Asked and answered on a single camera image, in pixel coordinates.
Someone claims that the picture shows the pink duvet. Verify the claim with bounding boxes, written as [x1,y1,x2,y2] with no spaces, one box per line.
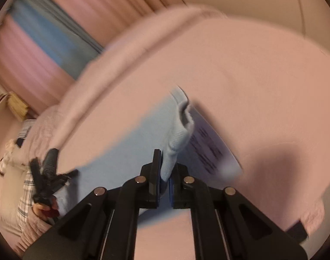
[26,5,229,152]

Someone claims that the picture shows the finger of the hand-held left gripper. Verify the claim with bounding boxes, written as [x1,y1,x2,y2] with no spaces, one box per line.
[43,148,60,174]
[55,169,79,184]

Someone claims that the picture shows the pink curtain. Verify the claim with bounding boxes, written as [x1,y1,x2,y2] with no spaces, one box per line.
[0,15,77,115]
[31,0,185,53]

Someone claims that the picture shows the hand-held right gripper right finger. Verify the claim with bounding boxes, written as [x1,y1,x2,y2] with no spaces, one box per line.
[169,164,309,260]

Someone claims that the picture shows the white stuffed toy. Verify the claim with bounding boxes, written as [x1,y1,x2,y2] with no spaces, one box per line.
[0,138,26,176]

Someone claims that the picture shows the yellow pleated cloth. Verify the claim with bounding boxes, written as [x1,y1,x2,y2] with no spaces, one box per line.
[6,91,29,122]

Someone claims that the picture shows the grey plaid pillow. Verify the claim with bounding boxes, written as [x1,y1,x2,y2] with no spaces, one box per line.
[0,172,37,235]

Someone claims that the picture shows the blue curtain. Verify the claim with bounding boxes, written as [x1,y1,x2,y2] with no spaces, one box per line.
[9,0,105,80]

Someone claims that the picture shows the blue striped pillow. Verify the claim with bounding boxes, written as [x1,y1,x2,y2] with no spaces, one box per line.
[18,119,38,143]

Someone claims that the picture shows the white printed paper tag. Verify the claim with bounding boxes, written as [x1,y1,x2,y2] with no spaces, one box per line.
[178,105,244,182]

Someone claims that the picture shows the person's left forearm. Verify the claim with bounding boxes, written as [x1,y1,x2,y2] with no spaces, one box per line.
[13,208,56,259]

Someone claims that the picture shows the person's left hand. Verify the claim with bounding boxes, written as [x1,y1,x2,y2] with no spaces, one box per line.
[32,199,59,223]

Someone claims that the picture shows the light blue denim pants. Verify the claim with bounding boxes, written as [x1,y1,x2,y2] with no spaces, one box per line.
[55,86,196,218]

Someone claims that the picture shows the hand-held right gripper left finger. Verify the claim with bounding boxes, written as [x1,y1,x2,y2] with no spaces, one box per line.
[23,149,164,260]

